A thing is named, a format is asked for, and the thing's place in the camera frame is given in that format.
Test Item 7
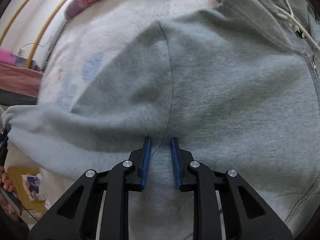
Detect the wooden ballet bar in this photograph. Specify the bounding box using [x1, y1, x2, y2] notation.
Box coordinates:
[0, 0, 30, 44]
[25, 0, 67, 68]

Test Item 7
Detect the grey hooded sweatshirt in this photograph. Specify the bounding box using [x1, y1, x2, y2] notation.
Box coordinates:
[5, 0, 319, 239]

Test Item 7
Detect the upper wooden ballet bar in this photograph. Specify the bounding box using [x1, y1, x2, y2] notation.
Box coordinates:
[0, 0, 30, 44]

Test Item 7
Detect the lower wooden ballet bar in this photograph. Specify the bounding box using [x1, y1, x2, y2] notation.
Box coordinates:
[25, 0, 67, 68]

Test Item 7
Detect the person's left hand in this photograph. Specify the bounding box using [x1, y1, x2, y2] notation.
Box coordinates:
[0, 166, 20, 221]

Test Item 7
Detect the pink towel on bar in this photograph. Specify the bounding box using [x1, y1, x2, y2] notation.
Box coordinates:
[0, 49, 16, 65]

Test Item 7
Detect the white patterned bed sheet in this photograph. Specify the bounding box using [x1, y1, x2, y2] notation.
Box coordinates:
[4, 0, 221, 230]

